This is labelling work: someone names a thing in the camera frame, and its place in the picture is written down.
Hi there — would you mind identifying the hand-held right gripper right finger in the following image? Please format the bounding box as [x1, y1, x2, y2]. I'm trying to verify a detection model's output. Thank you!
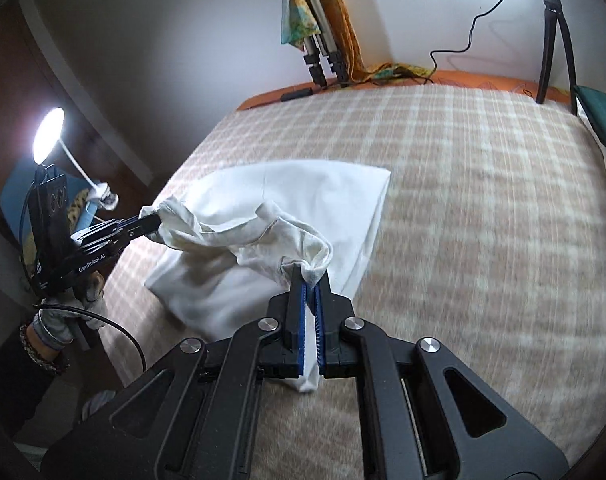
[313, 272, 568, 480]

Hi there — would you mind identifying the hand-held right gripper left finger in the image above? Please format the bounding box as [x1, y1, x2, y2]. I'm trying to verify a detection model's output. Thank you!
[40, 266, 306, 480]

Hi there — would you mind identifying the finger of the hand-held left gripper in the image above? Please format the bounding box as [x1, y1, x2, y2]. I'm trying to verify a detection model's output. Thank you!
[78, 222, 161, 256]
[72, 214, 159, 242]

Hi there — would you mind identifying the white t-shirt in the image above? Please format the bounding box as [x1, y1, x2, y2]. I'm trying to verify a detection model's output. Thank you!
[139, 159, 391, 395]

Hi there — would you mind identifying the person's left forearm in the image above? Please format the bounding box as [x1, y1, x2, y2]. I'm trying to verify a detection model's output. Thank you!
[0, 325, 69, 436]

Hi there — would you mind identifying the person's left hand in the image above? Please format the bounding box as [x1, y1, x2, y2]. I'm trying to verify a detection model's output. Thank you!
[36, 272, 108, 348]

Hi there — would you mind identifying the blue chair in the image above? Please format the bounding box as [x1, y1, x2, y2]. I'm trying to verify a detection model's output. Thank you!
[0, 162, 101, 241]

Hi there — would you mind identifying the white clip desk lamp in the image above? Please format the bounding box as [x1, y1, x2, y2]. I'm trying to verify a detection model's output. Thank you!
[33, 107, 119, 211]

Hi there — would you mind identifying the beige plaid blanket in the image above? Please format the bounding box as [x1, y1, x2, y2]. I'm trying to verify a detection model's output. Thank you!
[100, 82, 606, 466]

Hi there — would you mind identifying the silver folded tripod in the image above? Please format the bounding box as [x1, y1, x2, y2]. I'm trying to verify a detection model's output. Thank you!
[285, 0, 351, 92]

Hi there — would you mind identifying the colourful patterned scarf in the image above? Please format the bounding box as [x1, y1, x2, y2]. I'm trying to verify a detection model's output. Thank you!
[263, 0, 319, 52]

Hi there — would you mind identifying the orange bedsheet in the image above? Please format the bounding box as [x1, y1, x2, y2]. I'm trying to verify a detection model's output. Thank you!
[235, 70, 576, 111]

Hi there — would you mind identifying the orange scarf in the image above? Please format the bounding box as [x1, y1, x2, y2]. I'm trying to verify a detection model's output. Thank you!
[318, 0, 434, 86]

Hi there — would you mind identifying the teal patterned pillow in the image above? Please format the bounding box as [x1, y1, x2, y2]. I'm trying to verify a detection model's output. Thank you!
[573, 85, 606, 201]

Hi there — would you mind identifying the black mini tripod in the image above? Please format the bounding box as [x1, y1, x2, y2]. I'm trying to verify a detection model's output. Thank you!
[535, 0, 580, 116]

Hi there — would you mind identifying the beaded bracelet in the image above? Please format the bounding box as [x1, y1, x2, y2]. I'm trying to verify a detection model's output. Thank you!
[19, 325, 70, 376]

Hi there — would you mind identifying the black ring light cable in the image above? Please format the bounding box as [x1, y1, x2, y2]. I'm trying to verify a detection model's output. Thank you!
[429, 0, 526, 83]

